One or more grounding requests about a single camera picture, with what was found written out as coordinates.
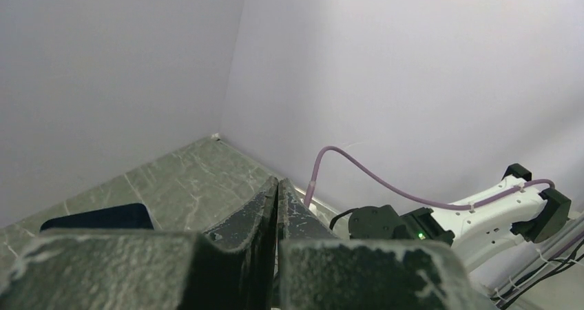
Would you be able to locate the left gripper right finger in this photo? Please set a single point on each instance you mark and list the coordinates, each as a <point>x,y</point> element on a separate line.
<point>318,270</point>

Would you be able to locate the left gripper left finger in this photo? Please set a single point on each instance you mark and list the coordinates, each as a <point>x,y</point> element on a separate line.
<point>228,266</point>

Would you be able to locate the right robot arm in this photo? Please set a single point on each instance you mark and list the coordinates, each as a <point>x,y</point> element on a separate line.
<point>518,209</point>

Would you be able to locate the dark blue plastic box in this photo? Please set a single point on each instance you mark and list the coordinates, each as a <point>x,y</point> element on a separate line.
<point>129,216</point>

